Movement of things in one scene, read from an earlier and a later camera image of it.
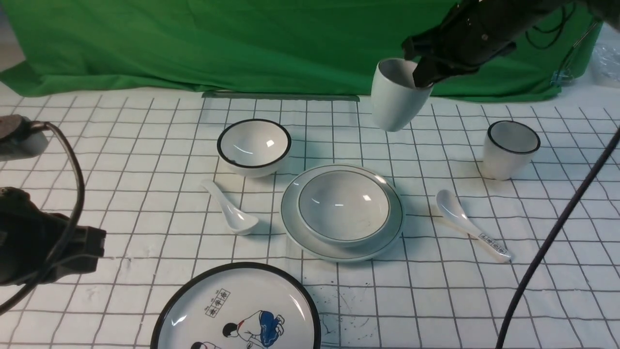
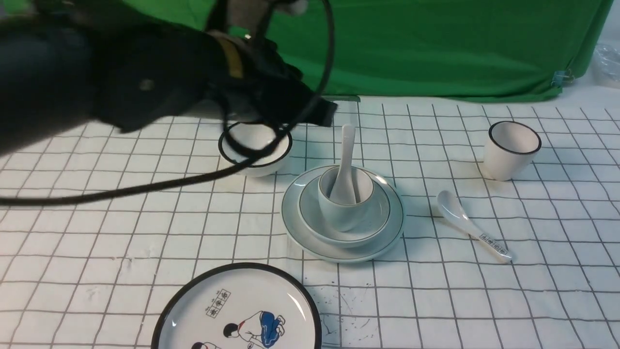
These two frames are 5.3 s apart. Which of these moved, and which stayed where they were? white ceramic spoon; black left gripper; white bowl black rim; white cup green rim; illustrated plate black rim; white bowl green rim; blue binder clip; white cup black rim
Moved: white ceramic spoon; black left gripper; white cup green rim
Stayed: illustrated plate black rim; white bowl black rim; white bowl green rim; white cup black rim; blue binder clip
